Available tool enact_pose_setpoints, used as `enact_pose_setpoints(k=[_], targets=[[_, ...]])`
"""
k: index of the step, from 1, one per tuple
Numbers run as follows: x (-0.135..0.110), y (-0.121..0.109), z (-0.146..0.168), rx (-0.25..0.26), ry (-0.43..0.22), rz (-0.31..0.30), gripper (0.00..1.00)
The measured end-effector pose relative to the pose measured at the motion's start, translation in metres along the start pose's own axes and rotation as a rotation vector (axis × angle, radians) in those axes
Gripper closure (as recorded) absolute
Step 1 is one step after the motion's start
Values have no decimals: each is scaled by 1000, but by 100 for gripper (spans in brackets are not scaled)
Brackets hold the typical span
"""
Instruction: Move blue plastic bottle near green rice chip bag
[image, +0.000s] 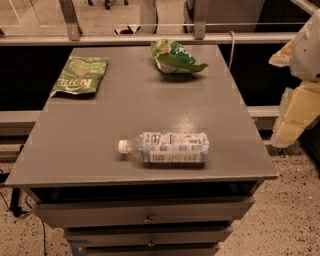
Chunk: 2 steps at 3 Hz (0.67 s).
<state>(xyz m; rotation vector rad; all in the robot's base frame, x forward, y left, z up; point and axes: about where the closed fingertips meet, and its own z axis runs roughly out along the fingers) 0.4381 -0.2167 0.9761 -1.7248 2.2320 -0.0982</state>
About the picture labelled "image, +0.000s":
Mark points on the bottom grey drawer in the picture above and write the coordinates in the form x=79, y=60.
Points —
x=171, y=250

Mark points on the grey drawer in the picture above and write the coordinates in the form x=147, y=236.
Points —
x=153, y=235
x=171, y=250
x=144, y=212

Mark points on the grey metal railing frame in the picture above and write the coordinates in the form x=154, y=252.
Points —
x=74, y=23

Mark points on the top grey drawer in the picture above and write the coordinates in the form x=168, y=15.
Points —
x=144, y=212

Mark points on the green rice chip bag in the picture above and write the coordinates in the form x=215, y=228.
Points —
x=172, y=58

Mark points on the blue label plastic water bottle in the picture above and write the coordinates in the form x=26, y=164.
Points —
x=168, y=147

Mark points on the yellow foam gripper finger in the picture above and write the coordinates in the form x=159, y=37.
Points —
x=299, y=108
x=282, y=57

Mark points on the middle grey drawer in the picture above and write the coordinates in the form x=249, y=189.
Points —
x=153, y=235

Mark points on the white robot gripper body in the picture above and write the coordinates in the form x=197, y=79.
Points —
x=307, y=57

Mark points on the green Kettle chip bag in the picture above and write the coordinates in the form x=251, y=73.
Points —
x=81, y=75

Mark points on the grey drawer cabinet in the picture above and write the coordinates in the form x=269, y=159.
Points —
x=153, y=164

